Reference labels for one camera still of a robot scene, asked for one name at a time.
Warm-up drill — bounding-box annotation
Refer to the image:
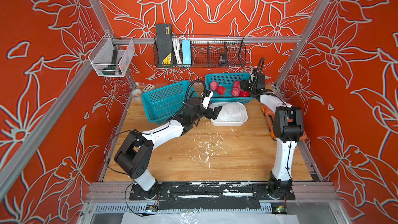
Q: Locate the white remote control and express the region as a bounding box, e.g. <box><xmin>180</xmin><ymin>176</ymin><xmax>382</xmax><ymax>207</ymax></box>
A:
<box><xmin>143</xmin><ymin>84</ymin><xmax>155</xmax><ymax>92</ymax></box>

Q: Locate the white coiled cable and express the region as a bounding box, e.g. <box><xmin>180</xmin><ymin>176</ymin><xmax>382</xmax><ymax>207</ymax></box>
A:
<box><xmin>171</xmin><ymin>36</ymin><xmax>184</xmax><ymax>66</ymax></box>

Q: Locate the orange tool case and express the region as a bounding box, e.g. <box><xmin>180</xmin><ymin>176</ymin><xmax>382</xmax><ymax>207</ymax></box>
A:
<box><xmin>262</xmin><ymin>105</ymin><xmax>308</xmax><ymax>141</ymax></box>

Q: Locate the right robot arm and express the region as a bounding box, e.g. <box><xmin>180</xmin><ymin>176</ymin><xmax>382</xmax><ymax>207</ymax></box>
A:
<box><xmin>240</xmin><ymin>69</ymin><xmax>304</xmax><ymax>200</ymax></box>

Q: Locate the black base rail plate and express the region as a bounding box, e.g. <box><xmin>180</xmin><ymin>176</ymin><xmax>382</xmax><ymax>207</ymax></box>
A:
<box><xmin>125</xmin><ymin>181</ymin><xmax>295</xmax><ymax>214</ymax></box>

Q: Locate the black wire wall basket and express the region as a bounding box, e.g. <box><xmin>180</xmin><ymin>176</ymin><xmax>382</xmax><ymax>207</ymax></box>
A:
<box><xmin>153</xmin><ymin>35</ymin><xmax>247</xmax><ymax>68</ymax></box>

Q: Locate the teal basket for bare apples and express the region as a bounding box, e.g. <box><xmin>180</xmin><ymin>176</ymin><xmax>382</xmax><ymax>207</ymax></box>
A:
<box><xmin>205</xmin><ymin>73</ymin><xmax>253</xmax><ymax>104</ymax></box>

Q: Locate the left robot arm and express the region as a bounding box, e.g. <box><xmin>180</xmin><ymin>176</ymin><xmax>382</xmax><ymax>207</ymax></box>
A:
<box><xmin>114</xmin><ymin>97</ymin><xmax>223</xmax><ymax>199</ymax></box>

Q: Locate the clear tape roll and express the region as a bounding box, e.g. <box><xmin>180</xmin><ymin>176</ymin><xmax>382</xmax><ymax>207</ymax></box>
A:
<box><xmin>131</xmin><ymin>89</ymin><xmax>144</xmax><ymax>102</ymax></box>

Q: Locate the black box device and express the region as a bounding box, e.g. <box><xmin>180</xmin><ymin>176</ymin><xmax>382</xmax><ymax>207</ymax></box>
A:
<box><xmin>155</xmin><ymin>24</ymin><xmax>174</xmax><ymax>66</ymax></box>

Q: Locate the teal basket with netted apples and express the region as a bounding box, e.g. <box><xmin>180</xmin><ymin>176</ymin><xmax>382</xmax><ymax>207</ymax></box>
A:
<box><xmin>142</xmin><ymin>80</ymin><xmax>190</xmax><ymax>124</ymax></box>

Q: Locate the white plastic tub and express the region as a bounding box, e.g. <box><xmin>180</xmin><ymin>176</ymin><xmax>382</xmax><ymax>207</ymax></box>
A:
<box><xmin>209</xmin><ymin>102</ymin><xmax>248</xmax><ymax>127</ymax></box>

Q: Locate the small black device in basket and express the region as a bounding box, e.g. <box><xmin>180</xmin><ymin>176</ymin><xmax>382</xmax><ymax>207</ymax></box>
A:
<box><xmin>218</xmin><ymin>53</ymin><xmax>228</xmax><ymax>67</ymax></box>

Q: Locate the light blue power bank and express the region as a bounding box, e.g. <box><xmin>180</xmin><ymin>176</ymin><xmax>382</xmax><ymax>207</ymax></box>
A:
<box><xmin>181</xmin><ymin>39</ymin><xmax>192</xmax><ymax>65</ymax></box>

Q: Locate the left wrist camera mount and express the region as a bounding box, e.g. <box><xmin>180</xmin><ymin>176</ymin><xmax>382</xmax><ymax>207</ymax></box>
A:
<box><xmin>201</xmin><ymin>89</ymin><xmax>214</xmax><ymax>109</ymax></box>

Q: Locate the clear acrylic wall box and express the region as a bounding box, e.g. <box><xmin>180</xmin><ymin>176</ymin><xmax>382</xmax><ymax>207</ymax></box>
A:
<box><xmin>88</xmin><ymin>33</ymin><xmax>135</xmax><ymax>78</ymax></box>

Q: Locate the dark green handled tool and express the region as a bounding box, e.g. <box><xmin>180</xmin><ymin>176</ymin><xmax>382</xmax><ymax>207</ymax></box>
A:
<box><xmin>102</xmin><ymin>49</ymin><xmax>118</xmax><ymax>76</ymax></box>

